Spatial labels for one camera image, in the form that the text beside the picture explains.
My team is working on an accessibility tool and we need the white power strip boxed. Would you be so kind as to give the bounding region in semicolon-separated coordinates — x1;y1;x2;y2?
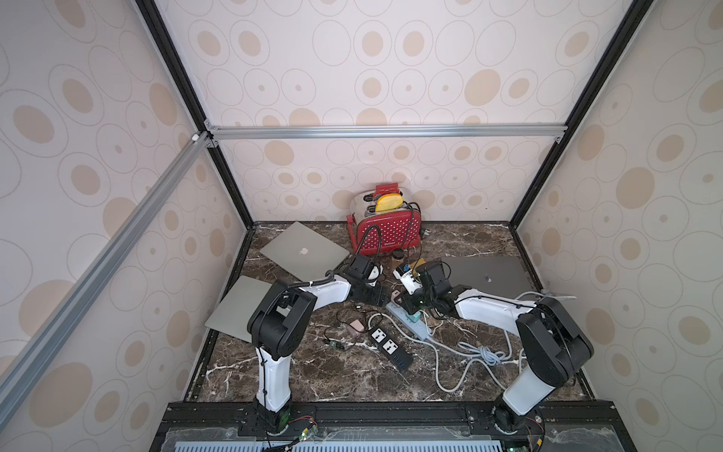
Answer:
386;302;431;341

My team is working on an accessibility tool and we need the black charger cable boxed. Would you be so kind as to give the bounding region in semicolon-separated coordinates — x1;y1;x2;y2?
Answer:
321;304;391;351

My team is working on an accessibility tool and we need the black power strip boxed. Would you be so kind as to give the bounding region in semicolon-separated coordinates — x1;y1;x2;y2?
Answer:
369;327;413;372

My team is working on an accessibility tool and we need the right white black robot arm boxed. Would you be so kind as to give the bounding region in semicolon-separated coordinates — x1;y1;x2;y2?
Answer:
394;261;594;434

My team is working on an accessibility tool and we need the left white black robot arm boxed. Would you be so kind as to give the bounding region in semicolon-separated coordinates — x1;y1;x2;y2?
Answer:
247;238;384;432

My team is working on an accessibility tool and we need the silver laptop back left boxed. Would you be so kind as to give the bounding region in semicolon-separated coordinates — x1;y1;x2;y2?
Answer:
261;222;349;282

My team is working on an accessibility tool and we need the silver laptop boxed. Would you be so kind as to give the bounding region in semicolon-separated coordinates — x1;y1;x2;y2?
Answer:
261;222;349;282
204;276;271;343

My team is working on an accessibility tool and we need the dark grey laptop right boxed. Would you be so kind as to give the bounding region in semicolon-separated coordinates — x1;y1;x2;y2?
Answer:
444;255;536;299

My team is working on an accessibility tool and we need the silver laptop front left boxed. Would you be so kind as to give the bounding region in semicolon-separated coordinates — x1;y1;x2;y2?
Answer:
204;276;271;343

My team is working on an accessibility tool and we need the yellow plug adapter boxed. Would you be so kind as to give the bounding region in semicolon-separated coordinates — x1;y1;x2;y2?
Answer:
412;258;426;274

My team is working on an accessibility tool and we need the red toaster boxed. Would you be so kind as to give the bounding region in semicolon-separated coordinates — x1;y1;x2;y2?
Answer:
346;185;422;255

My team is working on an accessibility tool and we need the yellow toy bread slice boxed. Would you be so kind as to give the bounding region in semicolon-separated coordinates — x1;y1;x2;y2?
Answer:
375;193;404;213

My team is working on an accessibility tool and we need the red toy bread slice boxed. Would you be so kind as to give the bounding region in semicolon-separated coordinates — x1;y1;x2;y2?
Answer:
373;183;400;199

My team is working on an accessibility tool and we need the white power strip cable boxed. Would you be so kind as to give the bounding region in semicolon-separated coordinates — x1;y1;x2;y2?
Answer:
366;310;523;394

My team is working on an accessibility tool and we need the black toaster cable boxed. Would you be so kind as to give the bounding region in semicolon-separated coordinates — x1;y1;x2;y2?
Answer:
394;200;424;252

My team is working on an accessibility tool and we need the back aluminium rail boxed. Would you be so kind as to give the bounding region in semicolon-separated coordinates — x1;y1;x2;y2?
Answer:
196;122;568;140

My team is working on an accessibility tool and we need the aluminium rail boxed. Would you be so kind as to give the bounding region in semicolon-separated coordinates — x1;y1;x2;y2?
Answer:
1;131;211;428
196;122;568;140

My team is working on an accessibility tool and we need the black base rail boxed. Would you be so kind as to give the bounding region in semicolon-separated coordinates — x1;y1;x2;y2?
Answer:
150;401;635;451

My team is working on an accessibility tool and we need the left aluminium rail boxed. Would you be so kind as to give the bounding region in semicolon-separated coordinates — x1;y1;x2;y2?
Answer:
1;131;211;428

